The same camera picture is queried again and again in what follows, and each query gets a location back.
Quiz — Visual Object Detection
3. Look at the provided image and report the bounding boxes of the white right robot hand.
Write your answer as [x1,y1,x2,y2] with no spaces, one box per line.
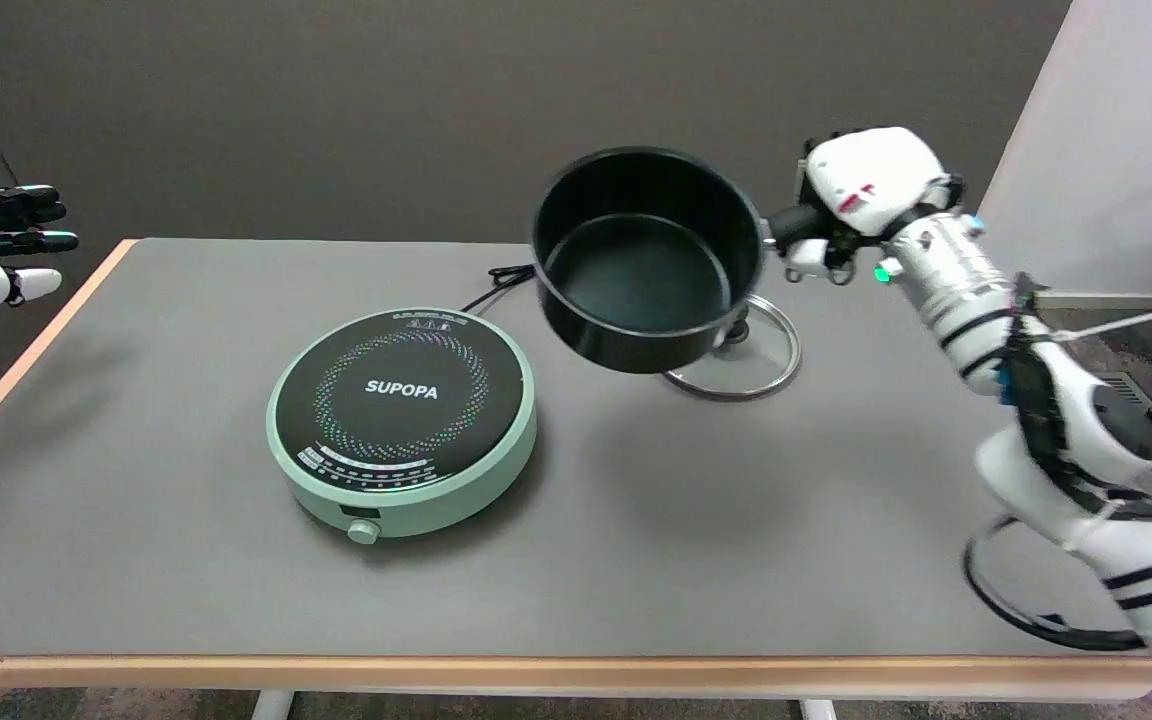
[771,126,966,287]

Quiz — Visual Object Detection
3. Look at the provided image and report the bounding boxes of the black soup pot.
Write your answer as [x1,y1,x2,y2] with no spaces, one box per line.
[531,147,787,375]

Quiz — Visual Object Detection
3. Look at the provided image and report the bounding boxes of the glass pot lid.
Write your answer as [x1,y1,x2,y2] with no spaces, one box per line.
[661,293,803,403]

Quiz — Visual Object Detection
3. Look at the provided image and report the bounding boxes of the white partition panel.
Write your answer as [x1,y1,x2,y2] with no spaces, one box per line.
[976,0,1152,299]

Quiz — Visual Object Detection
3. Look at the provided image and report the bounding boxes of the floor vent grille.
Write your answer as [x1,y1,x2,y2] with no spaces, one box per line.
[1096,371,1152,408]

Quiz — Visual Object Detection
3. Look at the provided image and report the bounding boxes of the green induction cooker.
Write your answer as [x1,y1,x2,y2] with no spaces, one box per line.
[266,307,539,546]

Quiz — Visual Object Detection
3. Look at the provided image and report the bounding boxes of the black power cord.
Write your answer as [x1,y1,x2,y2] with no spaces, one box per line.
[459,264,537,315]

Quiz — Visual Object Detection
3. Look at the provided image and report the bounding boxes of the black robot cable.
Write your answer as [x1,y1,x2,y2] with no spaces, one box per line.
[962,514,1149,653]

